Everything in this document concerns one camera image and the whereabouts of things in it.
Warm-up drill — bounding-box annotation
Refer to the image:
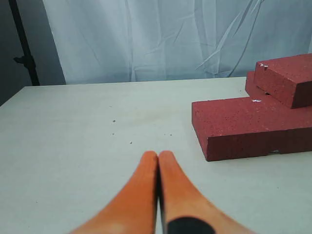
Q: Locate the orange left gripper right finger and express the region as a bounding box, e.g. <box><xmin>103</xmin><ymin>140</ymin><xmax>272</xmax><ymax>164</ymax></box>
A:
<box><xmin>158</xmin><ymin>151</ymin><xmax>254</xmax><ymax>234</ymax></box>

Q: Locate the red brick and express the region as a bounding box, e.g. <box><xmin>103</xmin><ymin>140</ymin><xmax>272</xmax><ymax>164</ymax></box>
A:
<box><xmin>254</xmin><ymin>53</ymin><xmax>312</xmax><ymax>109</ymax></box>
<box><xmin>192</xmin><ymin>96</ymin><xmax>312</xmax><ymax>161</ymax></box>
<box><xmin>245</xmin><ymin>71</ymin><xmax>270</xmax><ymax>98</ymax></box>

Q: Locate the black stand pole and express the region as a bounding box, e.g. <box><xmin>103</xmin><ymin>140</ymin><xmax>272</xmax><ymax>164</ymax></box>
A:
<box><xmin>8</xmin><ymin>0</ymin><xmax>40</xmax><ymax>86</ymax></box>

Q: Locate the white backdrop cloth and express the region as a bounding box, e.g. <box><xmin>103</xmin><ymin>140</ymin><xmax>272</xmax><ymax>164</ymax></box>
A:
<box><xmin>44</xmin><ymin>0</ymin><xmax>312</xmax><ymax>84</ymax></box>

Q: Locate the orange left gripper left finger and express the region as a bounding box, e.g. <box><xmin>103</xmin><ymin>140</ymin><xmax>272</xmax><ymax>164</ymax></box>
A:
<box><xmin>71</xmin><ymin>151</ymin><xmax>158</xmax><ymax>234</ymax></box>

